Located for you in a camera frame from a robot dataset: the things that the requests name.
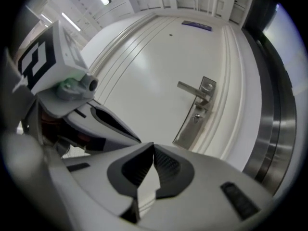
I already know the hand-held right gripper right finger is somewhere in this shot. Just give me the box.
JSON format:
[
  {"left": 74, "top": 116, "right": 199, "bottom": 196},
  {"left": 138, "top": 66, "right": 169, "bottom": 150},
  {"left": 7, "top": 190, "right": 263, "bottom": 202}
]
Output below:
[{"left": 139, "top": 143, "right": 275, "bottom": 231}]

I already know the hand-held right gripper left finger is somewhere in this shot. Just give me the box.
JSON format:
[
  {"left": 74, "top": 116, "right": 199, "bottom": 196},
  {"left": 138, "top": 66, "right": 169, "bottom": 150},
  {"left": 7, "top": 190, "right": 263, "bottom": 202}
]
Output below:
[{"left": 61, "top": 142, "right": 155, "bottom": 224}]

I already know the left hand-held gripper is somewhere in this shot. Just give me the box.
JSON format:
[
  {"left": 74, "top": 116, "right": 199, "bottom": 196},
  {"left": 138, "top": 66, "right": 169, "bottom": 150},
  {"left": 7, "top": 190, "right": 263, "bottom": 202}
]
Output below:
[{"left": 4, "top": 20, "right": 99, "bottom": 157}]

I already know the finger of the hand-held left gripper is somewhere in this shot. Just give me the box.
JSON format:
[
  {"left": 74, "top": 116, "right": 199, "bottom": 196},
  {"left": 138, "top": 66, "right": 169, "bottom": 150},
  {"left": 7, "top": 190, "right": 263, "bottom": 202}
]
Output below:
[
  {"left": 88, "top": 101, "right": 142, "bottom": 144},
  {"left": 65, "top": 109, "right": 142, "bottom": 153}
]

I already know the silver door lock plate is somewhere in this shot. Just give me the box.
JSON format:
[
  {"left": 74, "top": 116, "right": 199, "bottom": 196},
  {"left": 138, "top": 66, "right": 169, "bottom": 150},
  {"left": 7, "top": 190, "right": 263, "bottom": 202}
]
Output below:
[{"left": 172, "top": 76, "right": 217, "bottom": 151}]

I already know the white door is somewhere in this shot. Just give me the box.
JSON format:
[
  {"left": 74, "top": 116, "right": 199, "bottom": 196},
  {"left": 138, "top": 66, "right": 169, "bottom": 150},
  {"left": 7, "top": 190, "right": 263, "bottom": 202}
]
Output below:
[{"left": 96, "top": 17, "right": 233, "bottom": 158}]

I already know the blue door sign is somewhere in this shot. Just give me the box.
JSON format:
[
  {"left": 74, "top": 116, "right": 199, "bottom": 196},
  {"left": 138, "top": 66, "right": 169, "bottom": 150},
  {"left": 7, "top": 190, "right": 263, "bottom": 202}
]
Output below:
[{"left": 181, "top": 20, "right": 214, "bottom": 33}]

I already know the stainless steel elevator frame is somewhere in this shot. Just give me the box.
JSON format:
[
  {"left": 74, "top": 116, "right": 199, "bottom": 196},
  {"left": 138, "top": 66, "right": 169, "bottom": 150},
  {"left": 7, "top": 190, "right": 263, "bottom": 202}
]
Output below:
[{"left": 242, "top": 26, "right": 298, "bottom": 197}]

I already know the silver door lever handle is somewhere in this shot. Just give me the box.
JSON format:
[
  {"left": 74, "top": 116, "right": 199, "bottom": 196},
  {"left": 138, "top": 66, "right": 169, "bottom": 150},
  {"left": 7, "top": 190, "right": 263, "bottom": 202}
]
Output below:
[{"left": 177, "top": 80, "right": 212, "bottom": 107}]

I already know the white door frame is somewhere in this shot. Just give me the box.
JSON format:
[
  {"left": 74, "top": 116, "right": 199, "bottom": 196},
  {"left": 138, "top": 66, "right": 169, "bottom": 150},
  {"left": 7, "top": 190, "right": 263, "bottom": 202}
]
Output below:
[{"left": 88, "top": 11, "right": 263, "bottom": 174}]

